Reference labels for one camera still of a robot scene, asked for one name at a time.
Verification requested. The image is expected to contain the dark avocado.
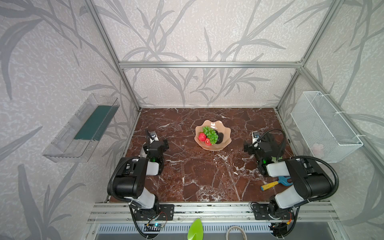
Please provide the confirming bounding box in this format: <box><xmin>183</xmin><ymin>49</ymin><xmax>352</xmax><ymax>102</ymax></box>
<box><xmin>216</xmin><ymin>133</ymin><xmax>224</xmax><ymax>144</ymax></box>

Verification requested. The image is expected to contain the red fake fruit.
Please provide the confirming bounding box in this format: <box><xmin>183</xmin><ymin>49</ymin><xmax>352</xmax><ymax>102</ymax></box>
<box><xmin>205</xmin><ymin>138</ymin><xmax>212</xmax><ymax>146</ymax></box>
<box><xmin>198</xmin><ymin>132</ymin><xmax>207</xmax><ymax>142</ymax></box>

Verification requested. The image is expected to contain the green grape bunch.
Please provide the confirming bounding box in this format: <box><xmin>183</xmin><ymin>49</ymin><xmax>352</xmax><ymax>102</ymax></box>
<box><xmin>203</xmin><ymin>127</ymin><xmax>218</xmax><ymax>145</ymax></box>

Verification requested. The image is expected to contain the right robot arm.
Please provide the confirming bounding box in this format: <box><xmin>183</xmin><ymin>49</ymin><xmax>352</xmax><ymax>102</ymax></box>
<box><xmin>244</xmin><ymin>130</ymin><xmax>340</xmax><ymax>217</ymax></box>

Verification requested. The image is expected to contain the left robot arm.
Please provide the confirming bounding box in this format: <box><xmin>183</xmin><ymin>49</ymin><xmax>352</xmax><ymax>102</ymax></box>
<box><xmin>107</xmin><ymin>130</ymin><xmax>169</xmax><ymax>215</ymax></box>

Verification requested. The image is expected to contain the pink scalloped fruit bowl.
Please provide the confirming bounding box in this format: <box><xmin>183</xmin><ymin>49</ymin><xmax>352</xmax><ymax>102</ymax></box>
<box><xmin>194</xmin><ymin>120</ymin><xmax>232</xmax><ymax>151</ymax></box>

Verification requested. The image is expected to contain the yellow blue toy wrench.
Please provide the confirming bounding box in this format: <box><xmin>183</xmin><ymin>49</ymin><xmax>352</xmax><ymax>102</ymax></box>
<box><xmin>261</xmin><ymin>176</ymin><xmax>293</xmax><ymax>191</ymax></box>

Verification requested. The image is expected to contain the pink object in basket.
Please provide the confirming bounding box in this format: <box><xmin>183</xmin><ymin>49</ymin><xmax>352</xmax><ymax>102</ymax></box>
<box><xmin>311</xmin><ymin>143</ymin><xmax>325</xmax><ymax>159</ymax></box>

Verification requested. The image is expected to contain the green leaf shaped object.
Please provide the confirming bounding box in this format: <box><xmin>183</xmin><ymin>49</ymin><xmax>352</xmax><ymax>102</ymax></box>
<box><xmin>187</xmin><ymin>219</ymin><xmax>204</xmax><ymax>240</ymax></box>

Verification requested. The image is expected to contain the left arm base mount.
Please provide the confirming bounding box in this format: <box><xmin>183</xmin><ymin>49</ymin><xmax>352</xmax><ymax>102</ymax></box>
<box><xmin>134</xmin><ymin>204</ymin><xmax>175</xmax><ymax>221</ymax></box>

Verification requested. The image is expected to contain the white wire basket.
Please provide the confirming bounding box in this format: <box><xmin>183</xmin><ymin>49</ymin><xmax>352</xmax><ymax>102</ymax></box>
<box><xmin>291</xmin><ymin>91</ymin><xmax>364</xmax><ymax>163</ymax></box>

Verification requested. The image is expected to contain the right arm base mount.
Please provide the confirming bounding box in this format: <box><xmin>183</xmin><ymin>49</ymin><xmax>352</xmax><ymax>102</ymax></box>
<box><xmin>251</xmin><ymin>202</ymin><xmax>294</xmax><ymax>221</ymax></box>

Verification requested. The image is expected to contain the clear plastic wall bin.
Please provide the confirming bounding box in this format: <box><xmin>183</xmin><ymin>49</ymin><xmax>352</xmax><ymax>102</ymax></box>
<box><xmin>43</xmin><ymin>94</ymin><xmax>120</xmax><ymax>163</ymax></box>

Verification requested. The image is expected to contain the aluminium front rail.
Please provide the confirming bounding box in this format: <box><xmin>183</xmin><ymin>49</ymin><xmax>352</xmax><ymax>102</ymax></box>
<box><xmin>87</xmin><ymin>202</ymin><xmax>340</xmax><ymax>224</ymax></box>

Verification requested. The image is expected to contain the grey cable loop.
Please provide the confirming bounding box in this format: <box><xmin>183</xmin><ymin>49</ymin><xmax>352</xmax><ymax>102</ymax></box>
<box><xmin>225</xmin><ymin>225</ymin><xmax>248</xmax><ymax>240</ymax></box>

